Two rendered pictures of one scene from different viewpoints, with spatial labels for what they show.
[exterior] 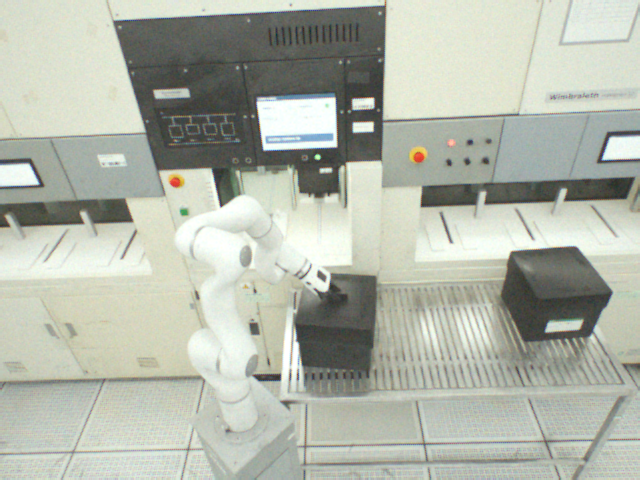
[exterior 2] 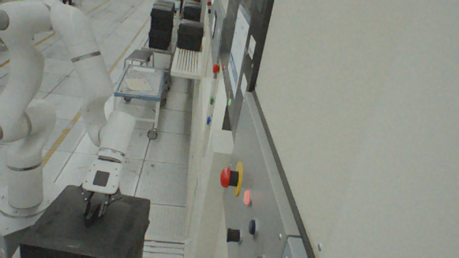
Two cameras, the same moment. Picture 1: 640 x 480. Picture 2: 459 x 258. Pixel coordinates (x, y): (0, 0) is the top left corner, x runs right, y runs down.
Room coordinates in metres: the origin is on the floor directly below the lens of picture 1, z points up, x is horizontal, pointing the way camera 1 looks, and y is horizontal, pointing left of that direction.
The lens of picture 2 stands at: (1.44, -1.00, 1.82)
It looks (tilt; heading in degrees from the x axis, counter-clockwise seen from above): 25 degrees down; 78
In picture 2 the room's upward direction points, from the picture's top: 12 degrees clockwise
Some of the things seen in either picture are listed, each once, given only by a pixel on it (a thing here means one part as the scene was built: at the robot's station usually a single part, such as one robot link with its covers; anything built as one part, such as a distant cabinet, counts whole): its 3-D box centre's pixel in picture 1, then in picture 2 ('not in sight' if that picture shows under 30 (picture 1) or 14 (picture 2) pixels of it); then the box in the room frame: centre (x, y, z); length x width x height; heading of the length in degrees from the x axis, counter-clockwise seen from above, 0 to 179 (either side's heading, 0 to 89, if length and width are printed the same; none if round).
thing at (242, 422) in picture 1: (237, 403); (25, 182); (0.95, 0.32, 0.85); 0.19 x 0.19 x 0.18
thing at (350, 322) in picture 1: (337, 304); (92, 227); (1.27, -0.05, 0.98); 0.29 x 0.29 x 0.13; 79
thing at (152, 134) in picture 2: not in sight; (142, 98); (1.20, 2.78, 0.24); 0.97 x 0.52 x 0.48; 90
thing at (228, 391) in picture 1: (219, 362); (30, 132); (0.96, 0.35, 1.07); 0.19 x 0.12 x 0.24; 61
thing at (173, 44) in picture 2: not in sight; (159, 56); (1.30, 4.46, 0.24); 0.94 x 0.53 x 0.48; 87
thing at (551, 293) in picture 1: (550, 293); not in sight; (1.34, -0.93, 0.89); 0.29 x 0.29 x 0.25; 1
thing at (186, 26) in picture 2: not in sight; (190, 35); (1.63, 3.04, 0.93); 0.30 x 0.28 x 0.26; 84
